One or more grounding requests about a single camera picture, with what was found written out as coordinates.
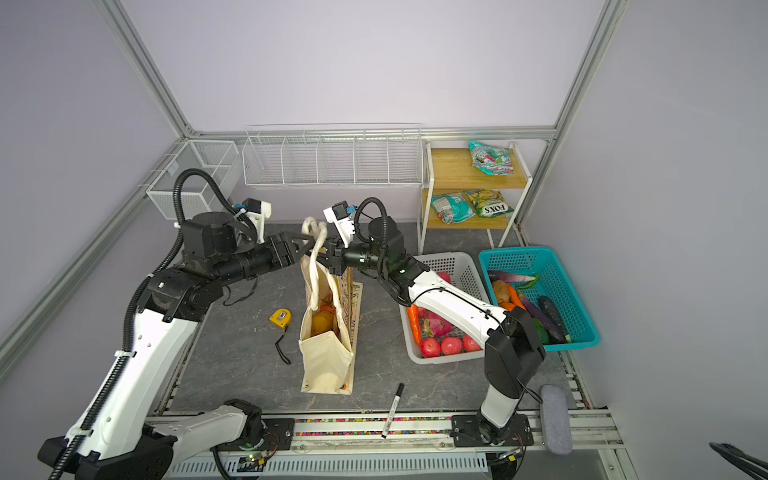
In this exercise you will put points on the grey wrist rest pad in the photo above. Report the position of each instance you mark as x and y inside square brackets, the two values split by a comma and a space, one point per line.
[555, 420]

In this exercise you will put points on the pale purple striped eggplant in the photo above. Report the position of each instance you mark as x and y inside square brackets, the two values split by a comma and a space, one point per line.
[510, 278]

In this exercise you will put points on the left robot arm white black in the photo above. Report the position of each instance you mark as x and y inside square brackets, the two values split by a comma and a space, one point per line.
[111, 439]

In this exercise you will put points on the red apple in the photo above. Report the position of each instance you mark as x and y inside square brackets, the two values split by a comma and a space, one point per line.
[451, 345]
[469, 344]
[430, 348]

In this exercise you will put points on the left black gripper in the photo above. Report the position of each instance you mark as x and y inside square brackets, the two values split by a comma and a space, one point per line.
[288, 247]

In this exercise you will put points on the black marker pen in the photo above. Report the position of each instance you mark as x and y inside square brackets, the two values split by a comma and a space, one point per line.
[392, 411]

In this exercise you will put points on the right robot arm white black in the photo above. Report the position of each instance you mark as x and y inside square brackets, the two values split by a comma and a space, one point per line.
[513, 351]

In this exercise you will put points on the pink dragon fruit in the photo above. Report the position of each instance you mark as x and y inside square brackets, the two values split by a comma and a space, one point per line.
[434, 325]

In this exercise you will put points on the white mesh box basket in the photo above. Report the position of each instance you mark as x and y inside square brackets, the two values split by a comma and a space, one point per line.
[220, 159]

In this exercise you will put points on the teal white snack bag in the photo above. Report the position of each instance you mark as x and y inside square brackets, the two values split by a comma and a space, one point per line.
[452, 208]

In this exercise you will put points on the cream floral tote bag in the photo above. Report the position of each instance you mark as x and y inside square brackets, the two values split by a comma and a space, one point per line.
[327, 338]

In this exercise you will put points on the green Fox's candy bag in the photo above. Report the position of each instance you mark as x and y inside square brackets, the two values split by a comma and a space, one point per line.
[488, 203]

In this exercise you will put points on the teal pink snack bag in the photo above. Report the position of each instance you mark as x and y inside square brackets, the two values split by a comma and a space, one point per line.
[492, 161]

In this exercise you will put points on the dark black cucumber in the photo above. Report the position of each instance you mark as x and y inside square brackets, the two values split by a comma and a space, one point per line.
[549, 308]

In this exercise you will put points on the orange carrot in teal basket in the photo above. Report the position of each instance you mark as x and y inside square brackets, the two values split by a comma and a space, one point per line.
[514, 297]

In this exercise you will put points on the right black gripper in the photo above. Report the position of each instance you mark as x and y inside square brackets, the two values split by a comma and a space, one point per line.
[339, 261]

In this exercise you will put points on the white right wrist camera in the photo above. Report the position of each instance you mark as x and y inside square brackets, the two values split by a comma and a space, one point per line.
[341, 215]

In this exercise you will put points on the white wire wall basket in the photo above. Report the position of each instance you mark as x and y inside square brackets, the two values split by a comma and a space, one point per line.
[346, 154]

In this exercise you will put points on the yellow tape measure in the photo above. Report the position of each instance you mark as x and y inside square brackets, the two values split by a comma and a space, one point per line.
[281, 318]

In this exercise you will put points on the brown potato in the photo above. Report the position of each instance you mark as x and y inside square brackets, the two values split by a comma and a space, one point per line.
[501, 291]

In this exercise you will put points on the red apple front right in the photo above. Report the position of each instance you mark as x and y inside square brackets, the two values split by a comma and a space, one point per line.
[469, 344]

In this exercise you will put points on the red apple front left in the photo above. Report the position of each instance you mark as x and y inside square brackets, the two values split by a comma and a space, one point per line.
[430, 348]

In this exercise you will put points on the red apple front middle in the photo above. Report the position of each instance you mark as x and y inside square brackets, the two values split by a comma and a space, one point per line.
[451, 345]

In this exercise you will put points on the yellow pear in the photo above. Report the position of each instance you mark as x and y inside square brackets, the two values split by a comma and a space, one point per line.
[322, 322]

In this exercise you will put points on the teal plastic vegetable basket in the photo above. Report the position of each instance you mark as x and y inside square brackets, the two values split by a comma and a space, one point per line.
[554, 283]

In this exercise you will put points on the white plastic fruit basket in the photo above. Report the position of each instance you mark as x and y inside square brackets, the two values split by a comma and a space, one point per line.
[464, 276]

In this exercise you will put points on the white wooden two-tier shelf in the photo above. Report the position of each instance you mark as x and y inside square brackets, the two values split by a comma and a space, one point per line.
[447, 168]

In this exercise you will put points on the orange carrot in white basket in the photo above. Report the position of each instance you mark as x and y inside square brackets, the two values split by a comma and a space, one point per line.
[414, 323]

